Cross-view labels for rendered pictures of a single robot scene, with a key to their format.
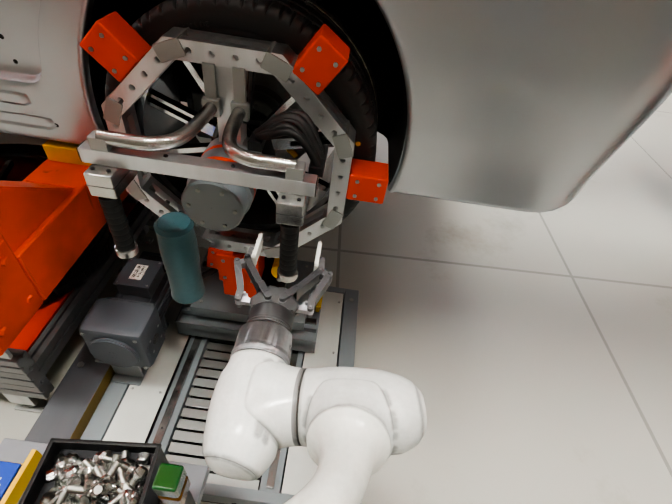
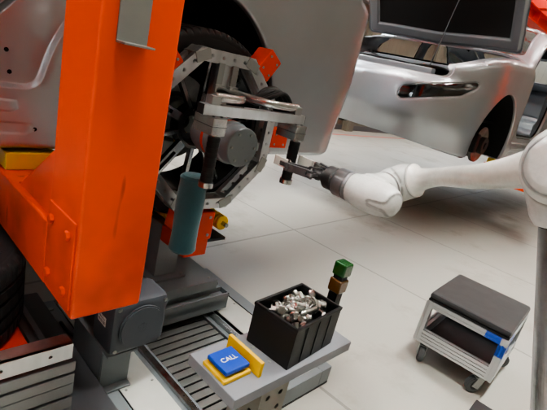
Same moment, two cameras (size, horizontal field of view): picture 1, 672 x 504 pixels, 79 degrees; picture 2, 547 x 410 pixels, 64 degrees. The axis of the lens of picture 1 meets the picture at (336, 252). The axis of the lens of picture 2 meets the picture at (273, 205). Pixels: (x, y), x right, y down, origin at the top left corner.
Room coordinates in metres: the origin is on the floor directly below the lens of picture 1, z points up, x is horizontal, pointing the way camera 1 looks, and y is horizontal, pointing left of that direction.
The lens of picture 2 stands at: (-0.40, 1.18, 1.13)
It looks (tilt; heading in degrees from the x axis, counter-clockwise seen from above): 18 degrees down; 313
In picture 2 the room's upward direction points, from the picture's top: 14 degrees clockwise
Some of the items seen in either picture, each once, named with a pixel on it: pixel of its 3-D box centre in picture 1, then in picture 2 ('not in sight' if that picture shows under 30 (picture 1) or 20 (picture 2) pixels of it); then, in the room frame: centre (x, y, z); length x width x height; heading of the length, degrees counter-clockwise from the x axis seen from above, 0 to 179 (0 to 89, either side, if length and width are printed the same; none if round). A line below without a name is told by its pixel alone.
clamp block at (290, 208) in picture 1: (293, 199); (291, 129); (0.60, 0.09, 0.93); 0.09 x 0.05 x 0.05; 1
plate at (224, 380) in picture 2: not in sight; (226, 367); (0.18, 0.57, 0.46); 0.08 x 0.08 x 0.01; 1
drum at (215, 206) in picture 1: (226, 180); (222, 138); (0.73, 0.27, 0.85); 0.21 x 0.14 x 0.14; 1
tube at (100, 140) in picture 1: (157, 105); (219, 82); (0.68, 0.36, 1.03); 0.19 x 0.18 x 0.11; 1
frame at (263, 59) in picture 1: (235, 162); (210, 133); (0.80, 0.27, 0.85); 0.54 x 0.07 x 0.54; 91
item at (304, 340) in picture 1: (257, 298); (155, 290); (0.97, 0.27, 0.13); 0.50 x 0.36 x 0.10; 91
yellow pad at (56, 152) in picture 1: (82, 144); (25, 154); (0.99, 0.78, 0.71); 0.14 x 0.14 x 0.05; 1
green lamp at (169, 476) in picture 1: (169, 480); (343, 268); (0.19, 0.21, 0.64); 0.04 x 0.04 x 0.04; 1
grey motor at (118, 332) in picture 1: (149, 309); (108, 308); (0.76, 0.58, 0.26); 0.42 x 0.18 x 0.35; 1
